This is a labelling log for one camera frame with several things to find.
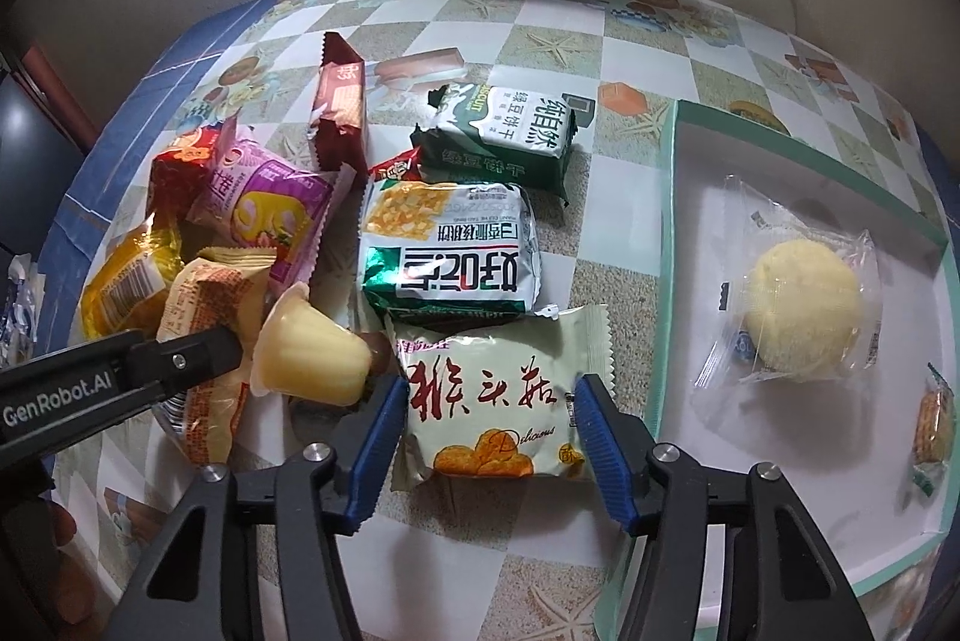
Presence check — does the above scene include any crumpled white plastic bag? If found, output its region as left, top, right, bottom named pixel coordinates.
left=0, top=251, right=42, bottom=376

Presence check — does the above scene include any dark chair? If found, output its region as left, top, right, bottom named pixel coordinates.
left=0, top=40, right=100, bottom=254

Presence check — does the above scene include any yellow foil snack packet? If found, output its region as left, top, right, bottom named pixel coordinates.
left=79, top=219, right=182, bottom=339

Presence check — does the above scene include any small round cracker packet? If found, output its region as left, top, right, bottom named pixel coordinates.
left=903, top=362, right=959, bottom=508

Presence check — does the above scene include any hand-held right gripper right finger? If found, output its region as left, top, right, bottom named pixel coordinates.
left=574, top=375, right=875, bottom=641

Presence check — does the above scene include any green and white biscuit packet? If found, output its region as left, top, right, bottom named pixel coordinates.
left=409, top=82, right=578, bottom=209

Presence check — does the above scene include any green and white cracker packet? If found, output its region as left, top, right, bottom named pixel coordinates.
left=358, top=179, right=542, bottom=321

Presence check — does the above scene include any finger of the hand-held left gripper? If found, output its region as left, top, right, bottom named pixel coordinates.
left=142, top=324, right=245, bottom=396

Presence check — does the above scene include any orange and cream snack packet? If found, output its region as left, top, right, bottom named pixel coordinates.
left=152, top=246, right=277, bottom=471

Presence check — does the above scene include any cream mushroom biscuit packet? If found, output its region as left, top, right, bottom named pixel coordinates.
left=385, top=303, right=613, bottom=493

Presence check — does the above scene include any clear-wrapped yellow pastry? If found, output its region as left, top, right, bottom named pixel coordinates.
left=692, top=174, right=880, bottom=396

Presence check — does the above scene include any pink snack packet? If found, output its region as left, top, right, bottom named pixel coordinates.
left=186, top=119, right=358, bottom=291

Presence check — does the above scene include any white box with teal rim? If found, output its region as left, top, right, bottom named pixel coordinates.
left=591, top=99, right=952, bottom=641

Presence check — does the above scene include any dark red snack packet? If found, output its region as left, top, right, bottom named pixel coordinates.
left=306, top=31, right=370, bottom=174

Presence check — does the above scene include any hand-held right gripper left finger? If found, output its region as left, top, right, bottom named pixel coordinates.
left=105, top=375, right=410, bottom=641

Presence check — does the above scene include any shiny red-orange snack packet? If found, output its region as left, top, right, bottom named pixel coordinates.
left=148, top=124, right=235, bottom=216

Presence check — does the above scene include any yellow jelly cup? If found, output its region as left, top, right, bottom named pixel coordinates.
left=250, top=283, right=377, bottom=407

